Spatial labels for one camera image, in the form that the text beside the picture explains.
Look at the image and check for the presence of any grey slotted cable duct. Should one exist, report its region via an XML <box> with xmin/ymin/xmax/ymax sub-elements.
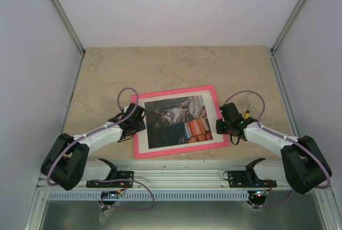
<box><xmin>46</xmin><ymin>190</ymin><xmax>250</xmax><ymax>201</ymax></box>

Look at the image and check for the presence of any right aluminium corner post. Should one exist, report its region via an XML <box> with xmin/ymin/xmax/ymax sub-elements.
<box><xmin>269</xmin><ymin>0</ymin><xmax>308</xmax><ymax>57</ymax></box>

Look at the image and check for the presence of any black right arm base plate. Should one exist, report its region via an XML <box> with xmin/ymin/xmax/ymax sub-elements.
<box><xmin>227</xmin><ymin>171</ymin><xmax>277</xmax><ymax>188</ymax></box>

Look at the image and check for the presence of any aluminium corner post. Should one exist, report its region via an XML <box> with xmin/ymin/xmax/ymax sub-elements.
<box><xmin>50</xmin><ymin>0</ymin><xmax>85</xmax><ymax>57</ymax></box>
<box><xmin>269</xmin><ymin>0</ymin><xmax>308</xmax><ymax>57</ymax></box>

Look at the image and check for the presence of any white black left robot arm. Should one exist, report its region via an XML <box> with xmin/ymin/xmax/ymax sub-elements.
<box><xmin>41</xmin><ymin>103</ymin><xmax>146</xmax><ymax>191</ymax></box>

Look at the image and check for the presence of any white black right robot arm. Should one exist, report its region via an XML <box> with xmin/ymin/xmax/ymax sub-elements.
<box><xmin>216</xmin><ymin>102</ymin><xmax>332</xmax><ymax>194</ymax></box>

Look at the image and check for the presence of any cat photo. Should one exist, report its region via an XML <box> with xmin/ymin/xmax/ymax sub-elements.
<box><xmin>144</xmin><ymin>95</ymin><xmax>213</xmax><ymax>149</ymax></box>

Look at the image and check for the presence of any pink picture frame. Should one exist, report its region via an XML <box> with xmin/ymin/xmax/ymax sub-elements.
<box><xmin>131</xmin><ymin>85</ymin><xmax>230</xmax><ymax>159</ymax></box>

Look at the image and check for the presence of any yellow screwdriver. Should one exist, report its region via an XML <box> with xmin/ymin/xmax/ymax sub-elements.
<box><xmin>244</xmin><ymin>104</ymin><xmax>250</xmax><ymax>119</ymax></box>

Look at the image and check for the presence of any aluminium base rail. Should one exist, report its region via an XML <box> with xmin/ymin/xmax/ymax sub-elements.
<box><xmin>36</xmin><ymin>159</ymin><xmax>332</xmax><ymax>191</ymax></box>

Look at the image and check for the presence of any left aluminium corner post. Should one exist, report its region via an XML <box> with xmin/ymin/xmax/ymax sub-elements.
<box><xmin>50</xmin><ymin>0</ymin><xmax>85</xmax><ymax>57</ymax></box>

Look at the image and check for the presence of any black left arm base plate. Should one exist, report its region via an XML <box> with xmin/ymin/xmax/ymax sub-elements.
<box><xmin>85</xmin><ymin>171</ymin><xmax>134</xmax><ymax>189</ymax></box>

